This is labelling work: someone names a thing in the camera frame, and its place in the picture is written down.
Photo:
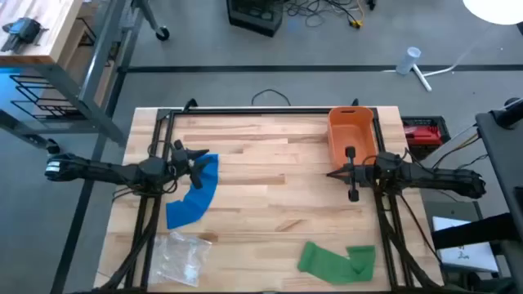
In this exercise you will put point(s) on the black equipment box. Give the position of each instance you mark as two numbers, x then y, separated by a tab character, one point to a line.
253	20

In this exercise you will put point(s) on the white lamp stand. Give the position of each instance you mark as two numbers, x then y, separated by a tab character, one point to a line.
421	77

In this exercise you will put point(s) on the blue elastic bandage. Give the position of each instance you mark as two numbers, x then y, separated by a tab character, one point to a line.
200	196

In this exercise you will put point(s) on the red and black toolbox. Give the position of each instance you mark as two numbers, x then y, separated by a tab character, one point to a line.
423	136

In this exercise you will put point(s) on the clear plastic zip bag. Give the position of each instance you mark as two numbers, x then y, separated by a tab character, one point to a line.
180	257

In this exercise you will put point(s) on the wooden workbench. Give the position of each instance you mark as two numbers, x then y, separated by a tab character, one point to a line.
100	53

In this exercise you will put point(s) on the black table foot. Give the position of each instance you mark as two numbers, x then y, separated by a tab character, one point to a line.
52	146

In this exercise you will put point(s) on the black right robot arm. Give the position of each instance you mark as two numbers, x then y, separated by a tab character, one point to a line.
441	177

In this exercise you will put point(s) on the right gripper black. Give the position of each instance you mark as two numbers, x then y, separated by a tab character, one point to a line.
361	175

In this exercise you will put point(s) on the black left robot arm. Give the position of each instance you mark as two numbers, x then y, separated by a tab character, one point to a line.
102	168

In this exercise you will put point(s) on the grey box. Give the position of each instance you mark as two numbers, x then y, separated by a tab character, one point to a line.
445	210

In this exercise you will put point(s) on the white cylinder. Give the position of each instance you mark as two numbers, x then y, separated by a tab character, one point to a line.
408	60

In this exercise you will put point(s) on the black caster wheel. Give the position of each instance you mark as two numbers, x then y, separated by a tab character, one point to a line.
162	33

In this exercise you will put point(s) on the green elastic bandage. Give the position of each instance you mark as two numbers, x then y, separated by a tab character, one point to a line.
327	265

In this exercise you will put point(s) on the white paper sheet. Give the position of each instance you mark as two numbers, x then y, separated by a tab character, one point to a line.
470	255

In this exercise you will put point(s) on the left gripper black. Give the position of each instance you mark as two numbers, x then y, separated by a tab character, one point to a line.
180	160

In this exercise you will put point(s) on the wooden side table top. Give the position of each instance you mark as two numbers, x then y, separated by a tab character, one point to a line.
49	32

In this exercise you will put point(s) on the black device on side table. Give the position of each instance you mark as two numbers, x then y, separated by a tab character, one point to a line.
22	30

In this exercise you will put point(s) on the white lamp shade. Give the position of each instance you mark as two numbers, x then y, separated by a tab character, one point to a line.
494	10

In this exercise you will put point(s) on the orange plastic bin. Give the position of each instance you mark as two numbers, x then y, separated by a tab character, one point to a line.
347	130

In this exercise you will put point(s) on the black cart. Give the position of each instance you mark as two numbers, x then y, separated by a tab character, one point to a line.
506	163

